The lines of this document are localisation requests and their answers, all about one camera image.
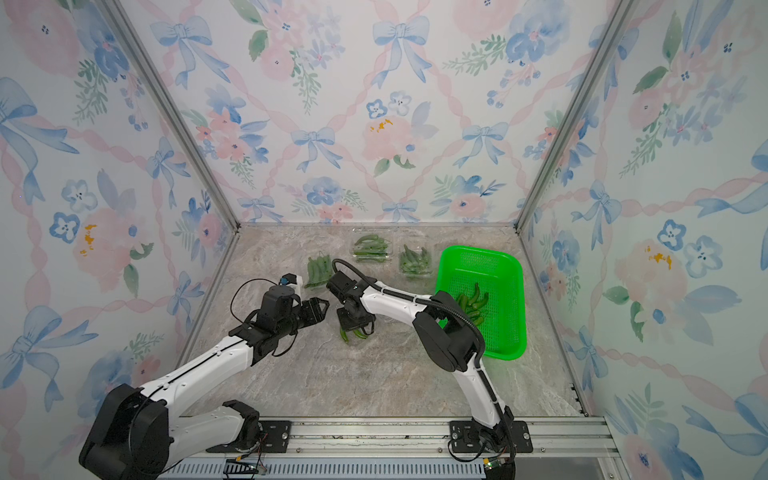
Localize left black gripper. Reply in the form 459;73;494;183
279;295;330;339

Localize clear pepper container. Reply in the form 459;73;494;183
398;241;434;278
305;254;334;289
351;233;392;263
339;324;375;344

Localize green peppers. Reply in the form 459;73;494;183
454;283;490;327

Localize bright green plastic basket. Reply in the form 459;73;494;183
437;245;527;361

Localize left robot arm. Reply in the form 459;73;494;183
79;285;330;479

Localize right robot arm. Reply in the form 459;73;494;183
326;271;514;451

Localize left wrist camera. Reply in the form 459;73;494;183
278;273;302;296

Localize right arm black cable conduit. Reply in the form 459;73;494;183
331;257;518;457

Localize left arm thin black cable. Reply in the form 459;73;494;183
229;277;281;328

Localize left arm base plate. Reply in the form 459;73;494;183
206;420;292;454

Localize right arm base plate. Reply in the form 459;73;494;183
449;420;534;454

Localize left aluminium corner post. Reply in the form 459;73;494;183
96;0;240;232

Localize aluminium front rail frame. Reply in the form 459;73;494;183
137;417;629;479

